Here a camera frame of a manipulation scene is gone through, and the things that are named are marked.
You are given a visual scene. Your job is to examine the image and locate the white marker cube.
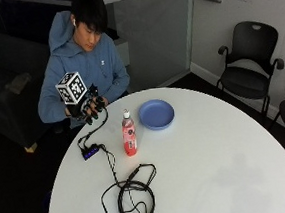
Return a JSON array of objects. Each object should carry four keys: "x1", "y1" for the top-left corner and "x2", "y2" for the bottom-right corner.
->
[{"x1": 53, "y1": 70, "x2": 90, "y2": 107}]

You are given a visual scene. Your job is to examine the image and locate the black cable hub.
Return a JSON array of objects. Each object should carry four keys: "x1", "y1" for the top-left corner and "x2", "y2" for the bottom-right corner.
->
[{"x1": 80, "y1": 143, "x2": 103, "y2": 162}]

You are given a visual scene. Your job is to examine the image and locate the person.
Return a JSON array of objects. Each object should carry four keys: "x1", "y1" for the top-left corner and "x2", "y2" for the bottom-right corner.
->
[{"x1": 28, "y1": 0, "x2": 135, "y2": 134}]

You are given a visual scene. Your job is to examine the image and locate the blue plate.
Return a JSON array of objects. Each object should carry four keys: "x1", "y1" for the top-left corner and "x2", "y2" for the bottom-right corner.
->
[{"x1": 136, "y1": 97, "x2": 177, "y2": 132}]

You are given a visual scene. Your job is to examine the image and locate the pink drink bottle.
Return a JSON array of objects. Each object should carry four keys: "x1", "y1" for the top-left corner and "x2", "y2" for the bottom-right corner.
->
[{"x1": 120, "y1": 108, "x2": 139, "y2": 158}]

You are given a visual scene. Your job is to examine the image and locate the coiled black cable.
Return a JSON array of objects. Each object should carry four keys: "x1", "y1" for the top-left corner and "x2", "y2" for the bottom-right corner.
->
[{"x1": 90, "y1": 139, "x2": 162, "y2": 213}]

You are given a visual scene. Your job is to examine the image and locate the dark sofa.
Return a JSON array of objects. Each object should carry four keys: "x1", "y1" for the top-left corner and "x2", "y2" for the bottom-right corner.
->
[{"x1": 0, "y1": 26, "x2": 65, "y2": 152}]

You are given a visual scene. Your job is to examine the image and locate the glass partition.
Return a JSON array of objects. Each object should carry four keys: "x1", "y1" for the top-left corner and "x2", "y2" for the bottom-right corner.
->
[{"x1": 103, "y1": 0, "x2": 205, "y2": 94}]

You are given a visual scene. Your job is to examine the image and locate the black glove cable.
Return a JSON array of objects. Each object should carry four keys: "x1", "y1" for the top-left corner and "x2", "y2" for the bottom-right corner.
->
[{"x1": 74, "y1": 106, "x2": 113, "y2": 150}]

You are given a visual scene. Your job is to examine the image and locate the grey cushion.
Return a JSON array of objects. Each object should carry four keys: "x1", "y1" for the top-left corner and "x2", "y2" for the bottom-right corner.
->
[{"x1": 3, "y1": 71, "x2": 34, "y2": 96}]

